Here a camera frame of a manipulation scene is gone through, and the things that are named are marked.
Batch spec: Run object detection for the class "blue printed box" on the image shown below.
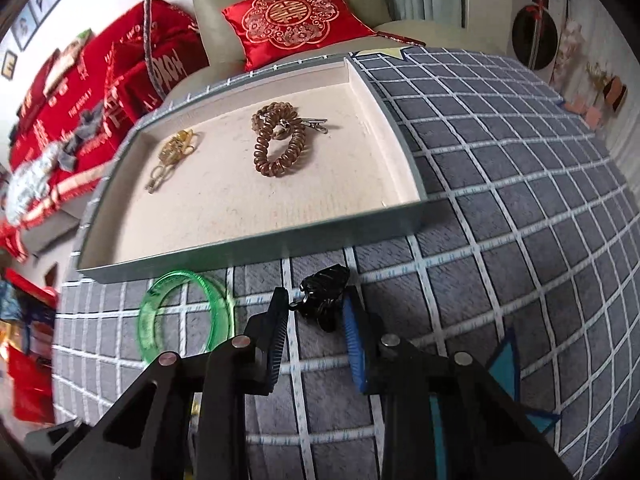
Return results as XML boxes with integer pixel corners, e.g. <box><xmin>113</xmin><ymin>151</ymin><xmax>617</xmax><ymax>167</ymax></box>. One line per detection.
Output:
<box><xmin>0</xmin><ymin>280</ymin><xmax>57</xmax><ymax>356</ymax></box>

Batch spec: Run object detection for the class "red embroidered cushion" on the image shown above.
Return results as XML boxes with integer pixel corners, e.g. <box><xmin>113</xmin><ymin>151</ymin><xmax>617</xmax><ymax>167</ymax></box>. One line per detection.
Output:
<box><xmin>221</xmin><ymin>0</ymin><xmax>377</xmax><ymax>72</ymax></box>

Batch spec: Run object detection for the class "red-handled mop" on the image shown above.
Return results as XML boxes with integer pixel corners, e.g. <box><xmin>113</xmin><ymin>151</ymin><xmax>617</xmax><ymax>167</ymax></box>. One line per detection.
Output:
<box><xmin>527</xmin><ymin>0</ymin><xmax>549</xmax><ymax>69</ymax></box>

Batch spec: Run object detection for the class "red bag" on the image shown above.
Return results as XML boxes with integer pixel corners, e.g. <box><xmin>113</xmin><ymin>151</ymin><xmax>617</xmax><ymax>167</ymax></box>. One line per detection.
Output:
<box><xmin>0</xmin><ymin>270</ymin><xmax>60</xmax><ymax>427</ymax></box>

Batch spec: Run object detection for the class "pink flower bouquet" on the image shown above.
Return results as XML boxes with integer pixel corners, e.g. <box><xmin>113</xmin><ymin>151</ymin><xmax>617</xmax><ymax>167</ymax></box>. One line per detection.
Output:
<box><xmin>550</xmin><ymin>20</ymin><xmax>584</xmax><ymax>92</ymax></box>

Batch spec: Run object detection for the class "black picture frame blue print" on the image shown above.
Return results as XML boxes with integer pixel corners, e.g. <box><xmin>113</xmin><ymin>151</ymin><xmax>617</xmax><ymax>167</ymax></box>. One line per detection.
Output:
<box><xmin>11</xmin><ymin>12</ymin><xmax>39</xmax><ymax>51</ymax></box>

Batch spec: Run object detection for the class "gooseneck phone holder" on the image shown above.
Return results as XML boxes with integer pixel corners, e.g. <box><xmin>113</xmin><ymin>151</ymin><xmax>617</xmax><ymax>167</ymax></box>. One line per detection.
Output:
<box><xmin>142</xmin><ymin>0</ymin><xmax>169</xmax><ymax>107</ymax></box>

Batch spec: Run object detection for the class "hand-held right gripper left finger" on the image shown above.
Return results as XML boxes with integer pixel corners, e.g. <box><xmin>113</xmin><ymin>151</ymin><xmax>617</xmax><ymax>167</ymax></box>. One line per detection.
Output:
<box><xmin>65</xmin><ymin>287</ymin><xmax>291</xmax><ymax>480</ymax></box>

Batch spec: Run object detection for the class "green translucent bangle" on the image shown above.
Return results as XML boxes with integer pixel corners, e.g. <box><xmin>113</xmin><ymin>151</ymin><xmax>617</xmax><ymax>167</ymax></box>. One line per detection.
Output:
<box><xmin>138</xmin><ymin>270</ymin><xmax>236</xmax><ymax>366</ymax></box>

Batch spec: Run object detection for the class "white curtain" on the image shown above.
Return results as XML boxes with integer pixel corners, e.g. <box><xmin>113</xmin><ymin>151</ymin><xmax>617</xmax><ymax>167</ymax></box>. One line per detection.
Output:
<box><xmin>565</xmin><ymin>0</ymin><xmax>640</xmax><ymax>186</ymax></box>

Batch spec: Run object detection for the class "gold ornate hair clip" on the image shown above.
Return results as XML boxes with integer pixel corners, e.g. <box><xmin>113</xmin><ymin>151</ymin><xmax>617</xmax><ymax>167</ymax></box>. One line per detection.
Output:
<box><xmin>145</xmin><ymin>129</ymin><xmax>197</xmax><ymax>195</ymax></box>

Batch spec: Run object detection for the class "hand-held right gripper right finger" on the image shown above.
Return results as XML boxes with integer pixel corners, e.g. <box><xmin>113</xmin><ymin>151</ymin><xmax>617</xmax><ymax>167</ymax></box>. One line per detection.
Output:
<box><xmin>342</xmin><ymin>287</ymin><xmax>571</xmax><ymax>480</ymax></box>

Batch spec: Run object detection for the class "grey-green sofa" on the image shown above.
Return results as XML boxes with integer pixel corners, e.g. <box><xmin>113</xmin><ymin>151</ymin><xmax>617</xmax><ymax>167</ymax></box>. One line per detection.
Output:
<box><xmin>20</xmin><ymin>190</ymin><xmax>103</xmax><ymax>257</ymax></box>

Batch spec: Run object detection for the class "black hair claw clip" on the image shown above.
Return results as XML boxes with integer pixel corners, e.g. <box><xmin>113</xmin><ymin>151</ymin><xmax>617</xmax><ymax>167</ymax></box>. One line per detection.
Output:
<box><xmin>298</xmin><ymin>265</ymin><xmax>351</xmax><ymax>334</ymax></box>

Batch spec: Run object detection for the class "pink and gold floor decoration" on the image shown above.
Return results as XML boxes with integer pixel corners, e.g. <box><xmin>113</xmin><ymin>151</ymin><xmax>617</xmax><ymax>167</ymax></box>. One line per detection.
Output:
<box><xmin>565</xmin><ymin>62</ymin><xmax>629</xmax><ymax>132</ymax></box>

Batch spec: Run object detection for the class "white garment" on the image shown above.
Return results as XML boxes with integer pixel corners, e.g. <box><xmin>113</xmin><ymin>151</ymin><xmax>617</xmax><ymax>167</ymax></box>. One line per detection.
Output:
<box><xmin>2</xmin><ymin>150</ymin><xmax>64</xmax><ymax>227</ymax></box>

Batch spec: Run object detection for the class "red fringed pillow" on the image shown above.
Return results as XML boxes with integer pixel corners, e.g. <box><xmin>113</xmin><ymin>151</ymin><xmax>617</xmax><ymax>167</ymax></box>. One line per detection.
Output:
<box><xmin>20</xmin><ymin>50</ymin><xmax>62</xmax><ymax>117</ymax></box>

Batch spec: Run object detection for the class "white washing machine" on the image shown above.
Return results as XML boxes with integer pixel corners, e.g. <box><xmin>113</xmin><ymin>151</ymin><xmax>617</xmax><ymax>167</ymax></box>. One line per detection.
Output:
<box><xmin>510</xmin><ymin>0</ymin><xmax>571</xmax><ymax>71</ymax></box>

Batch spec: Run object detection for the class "grey-green tray with cream lining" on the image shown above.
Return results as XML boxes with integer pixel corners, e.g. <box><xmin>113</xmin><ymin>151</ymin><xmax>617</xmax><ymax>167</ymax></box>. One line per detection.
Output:
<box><xmin>75</xmin><ymin>55</ymin><xmax>429</xmax><ymax>285</ymax></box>

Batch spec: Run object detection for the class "brown spiral hair tie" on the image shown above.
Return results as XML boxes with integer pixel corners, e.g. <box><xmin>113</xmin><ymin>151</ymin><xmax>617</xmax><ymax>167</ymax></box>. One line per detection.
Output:
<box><xmin>251</xmin><ymin>102</ymin><xmax>307</xmax><ymax>179</ymax></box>

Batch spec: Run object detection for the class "red printed blanket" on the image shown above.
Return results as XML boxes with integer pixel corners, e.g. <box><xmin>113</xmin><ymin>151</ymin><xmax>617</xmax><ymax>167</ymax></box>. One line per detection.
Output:
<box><xmin>0</xmin><ymin>0</ymin><xmax>211</xmax><ymax>261</ymax></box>

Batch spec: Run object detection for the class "silver alligator hair clip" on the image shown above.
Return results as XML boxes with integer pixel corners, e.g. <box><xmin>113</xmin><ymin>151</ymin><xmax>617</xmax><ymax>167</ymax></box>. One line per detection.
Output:
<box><xmin>285</xmin><ymin>117</ymin><xmax>330</xmax><ymax>135</ymax></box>

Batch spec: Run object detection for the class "grey garment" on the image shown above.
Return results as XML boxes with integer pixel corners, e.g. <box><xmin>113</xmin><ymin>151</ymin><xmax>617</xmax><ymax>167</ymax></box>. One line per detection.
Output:
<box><xmin>59</xmin><ymin>102</ymin><xmax>109</xmax><ymax>172</ymax></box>

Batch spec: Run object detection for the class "white and green pillow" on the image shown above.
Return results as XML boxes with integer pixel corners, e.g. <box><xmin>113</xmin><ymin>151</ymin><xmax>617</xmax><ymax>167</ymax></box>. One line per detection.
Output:
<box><xmin>45</xmin><ymin>30</ymin><xmax>96</xmax><ymax>92</ymax></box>

